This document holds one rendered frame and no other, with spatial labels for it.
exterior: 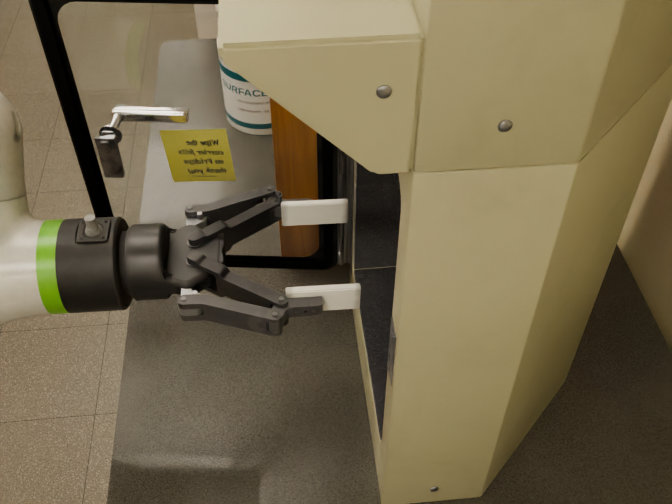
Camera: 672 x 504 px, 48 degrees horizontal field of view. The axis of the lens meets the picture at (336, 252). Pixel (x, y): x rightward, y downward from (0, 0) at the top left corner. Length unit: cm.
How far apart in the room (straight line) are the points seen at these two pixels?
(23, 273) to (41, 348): 157
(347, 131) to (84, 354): 185
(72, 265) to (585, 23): 49
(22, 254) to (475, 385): 43
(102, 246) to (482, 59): 41
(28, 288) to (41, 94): 258
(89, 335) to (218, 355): 133
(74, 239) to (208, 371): 31
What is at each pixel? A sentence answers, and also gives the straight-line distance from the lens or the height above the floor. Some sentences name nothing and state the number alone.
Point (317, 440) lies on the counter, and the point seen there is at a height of 94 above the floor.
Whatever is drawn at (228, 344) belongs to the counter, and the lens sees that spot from 100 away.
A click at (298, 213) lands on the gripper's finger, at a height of 119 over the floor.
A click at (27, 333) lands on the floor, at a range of 237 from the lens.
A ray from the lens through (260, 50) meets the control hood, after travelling 43.
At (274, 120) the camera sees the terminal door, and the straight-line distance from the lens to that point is 85.
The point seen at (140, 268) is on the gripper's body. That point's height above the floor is 121.
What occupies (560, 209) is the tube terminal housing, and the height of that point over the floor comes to 137.
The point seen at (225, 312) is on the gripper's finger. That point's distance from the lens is 70.
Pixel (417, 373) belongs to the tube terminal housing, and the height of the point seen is 119.
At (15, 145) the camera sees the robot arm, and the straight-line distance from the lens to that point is 77.
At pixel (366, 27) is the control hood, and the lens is 44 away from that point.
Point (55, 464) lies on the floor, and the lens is 209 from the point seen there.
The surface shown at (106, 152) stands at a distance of 90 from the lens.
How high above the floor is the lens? 173
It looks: 46 degrees down
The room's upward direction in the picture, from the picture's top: straight up
